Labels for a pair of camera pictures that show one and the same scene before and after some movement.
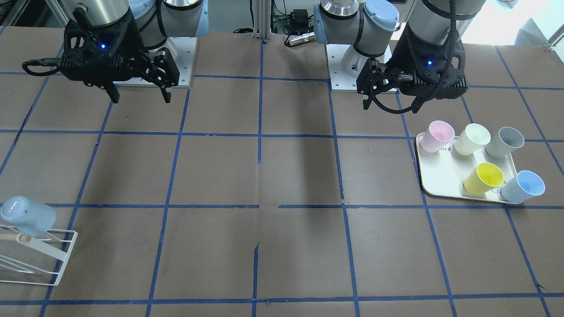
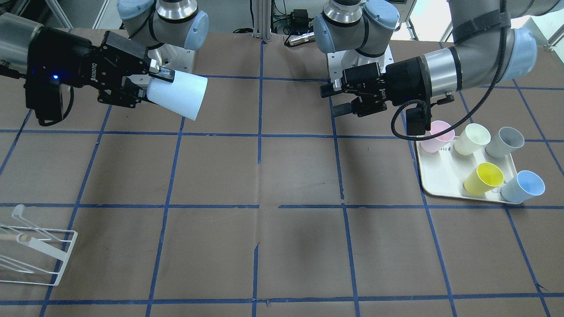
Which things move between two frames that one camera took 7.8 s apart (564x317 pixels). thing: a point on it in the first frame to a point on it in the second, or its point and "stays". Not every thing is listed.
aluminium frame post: x=262 y=12 stays
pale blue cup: x=33 y=218 to x=184 y=96
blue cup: x=527 y=185 stays
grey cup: x=508 y=139 stays
